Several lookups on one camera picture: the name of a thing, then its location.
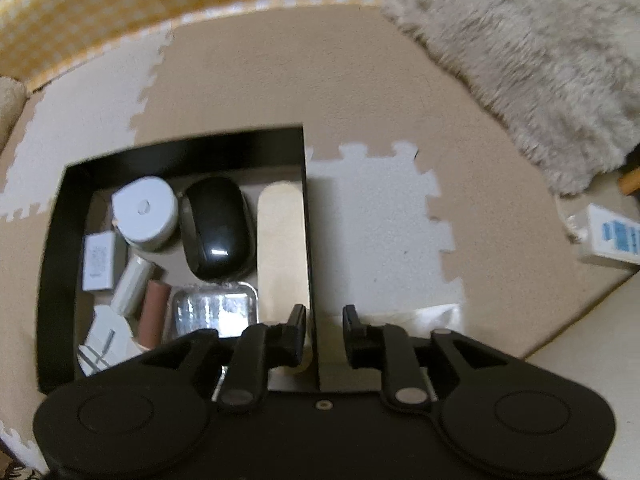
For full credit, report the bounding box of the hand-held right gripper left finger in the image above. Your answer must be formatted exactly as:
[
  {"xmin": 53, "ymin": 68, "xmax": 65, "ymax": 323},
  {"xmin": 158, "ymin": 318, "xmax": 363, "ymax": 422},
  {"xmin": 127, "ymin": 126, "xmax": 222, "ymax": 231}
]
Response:
[{"xmin": 142, "ymin": 304, "xmax": 308, "ymax": 407}]

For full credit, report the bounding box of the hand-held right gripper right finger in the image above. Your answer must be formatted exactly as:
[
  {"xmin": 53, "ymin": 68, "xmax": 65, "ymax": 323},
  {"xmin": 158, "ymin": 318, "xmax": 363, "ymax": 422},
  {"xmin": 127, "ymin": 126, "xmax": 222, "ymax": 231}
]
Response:
[{"xmin": 341, "ymin": 304, "xmax": 506, "ymax": 408}]

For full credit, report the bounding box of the wooden stick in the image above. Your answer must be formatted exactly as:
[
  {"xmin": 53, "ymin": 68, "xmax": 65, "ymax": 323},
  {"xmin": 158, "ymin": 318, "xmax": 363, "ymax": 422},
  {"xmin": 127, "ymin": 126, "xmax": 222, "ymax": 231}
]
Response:
[{"xmin": 256, "ymin": 182, "xmax": 313, "ymax": 376}]

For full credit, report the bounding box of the clear plastic blister pack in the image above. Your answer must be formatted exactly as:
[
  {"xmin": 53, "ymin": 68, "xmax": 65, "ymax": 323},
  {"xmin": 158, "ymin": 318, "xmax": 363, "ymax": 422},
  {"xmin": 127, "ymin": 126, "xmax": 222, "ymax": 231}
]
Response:
[{"xmin": 171, "ymin": 282, "xmax": 260, "ymax": 338}]

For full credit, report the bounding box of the black computer mouse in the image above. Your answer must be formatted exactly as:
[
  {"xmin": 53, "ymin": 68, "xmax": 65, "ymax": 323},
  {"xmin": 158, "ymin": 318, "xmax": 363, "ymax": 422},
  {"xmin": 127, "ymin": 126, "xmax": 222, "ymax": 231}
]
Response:
[{"xmin": 179, "ymin": 176, "xmax": 257, "ymax": 282}]

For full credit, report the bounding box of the small brown cylinder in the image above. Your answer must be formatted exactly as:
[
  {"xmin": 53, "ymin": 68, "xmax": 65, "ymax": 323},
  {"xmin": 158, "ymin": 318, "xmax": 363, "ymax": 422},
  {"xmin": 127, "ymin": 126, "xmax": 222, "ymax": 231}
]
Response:
[{"xmin": 137, "ymin": 280, "xmax": 172, "ymax": 348}]

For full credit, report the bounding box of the small white cylinder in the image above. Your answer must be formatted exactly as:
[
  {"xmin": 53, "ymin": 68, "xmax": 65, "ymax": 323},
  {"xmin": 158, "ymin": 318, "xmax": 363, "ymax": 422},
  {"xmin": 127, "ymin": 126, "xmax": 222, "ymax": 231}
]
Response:
[{"xmin": 110, "ymin": 254, "xmax": 153, "ymax": 317}]

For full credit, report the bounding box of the white round tape measure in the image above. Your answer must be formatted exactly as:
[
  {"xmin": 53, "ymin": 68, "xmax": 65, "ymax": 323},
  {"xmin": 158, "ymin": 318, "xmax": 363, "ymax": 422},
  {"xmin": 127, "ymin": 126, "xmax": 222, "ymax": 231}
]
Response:
[{"xmin": 111, "ymin": 176, "xmax": 180, "ymax": 252}]

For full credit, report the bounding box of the white charger adapter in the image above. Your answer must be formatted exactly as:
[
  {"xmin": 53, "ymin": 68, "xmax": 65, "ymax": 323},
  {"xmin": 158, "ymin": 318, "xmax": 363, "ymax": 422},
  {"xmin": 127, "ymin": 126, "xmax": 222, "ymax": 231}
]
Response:
[{"xmin": 81, "ymin": 232, "xmax": 128, "ymax": 292}]

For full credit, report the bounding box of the black tray box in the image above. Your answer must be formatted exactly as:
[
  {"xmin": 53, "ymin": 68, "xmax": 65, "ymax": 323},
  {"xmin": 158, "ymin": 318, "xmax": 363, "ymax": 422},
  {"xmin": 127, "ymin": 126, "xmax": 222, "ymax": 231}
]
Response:
[{"xmin": 36, "ymin": 122, "xmax": 321, "ymax": 395}]

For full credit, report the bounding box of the beige white foam puzzle mat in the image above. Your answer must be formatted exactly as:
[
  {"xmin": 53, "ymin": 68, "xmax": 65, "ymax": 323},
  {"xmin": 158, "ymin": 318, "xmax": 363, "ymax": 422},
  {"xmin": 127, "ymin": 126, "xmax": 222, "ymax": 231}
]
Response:
[{"xmin": 0, "ymin": 2, "xmax": 626, "ymax": 461}]

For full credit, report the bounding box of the white blue power strip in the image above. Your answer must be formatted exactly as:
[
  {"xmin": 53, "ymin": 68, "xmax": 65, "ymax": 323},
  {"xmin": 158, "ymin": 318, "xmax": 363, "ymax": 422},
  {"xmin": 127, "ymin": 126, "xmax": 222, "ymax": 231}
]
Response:
[{"xmin": 565, "ymin": 202, "xmax": 640, "ymax": 267}]

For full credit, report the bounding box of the white printed cloth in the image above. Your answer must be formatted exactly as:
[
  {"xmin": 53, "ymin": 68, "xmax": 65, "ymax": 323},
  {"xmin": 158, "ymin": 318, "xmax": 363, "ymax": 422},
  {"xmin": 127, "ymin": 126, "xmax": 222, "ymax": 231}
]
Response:
[{"xmin": 0, "ymin": 452, "xmax": 48, "ymax": 480}]

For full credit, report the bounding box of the fluffy white pillow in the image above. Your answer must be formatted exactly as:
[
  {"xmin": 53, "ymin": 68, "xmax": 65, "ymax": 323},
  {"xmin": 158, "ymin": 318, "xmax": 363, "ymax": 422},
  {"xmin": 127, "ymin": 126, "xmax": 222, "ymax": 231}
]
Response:
[
  {"xmin": 381, "ymin": 0, "xmax": 640, "ymax": 196},
  {"xmin": 0, "ymin": 76, "xmax": 27, "ymax": 158}
]

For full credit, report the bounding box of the yellow checked bed cover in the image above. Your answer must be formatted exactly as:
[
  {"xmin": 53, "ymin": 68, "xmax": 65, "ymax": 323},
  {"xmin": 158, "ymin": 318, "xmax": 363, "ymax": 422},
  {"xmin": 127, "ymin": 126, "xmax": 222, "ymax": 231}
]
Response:
[{"xmin": 0, "ymin": 0, "xmax": 406, "ymax": 93}]

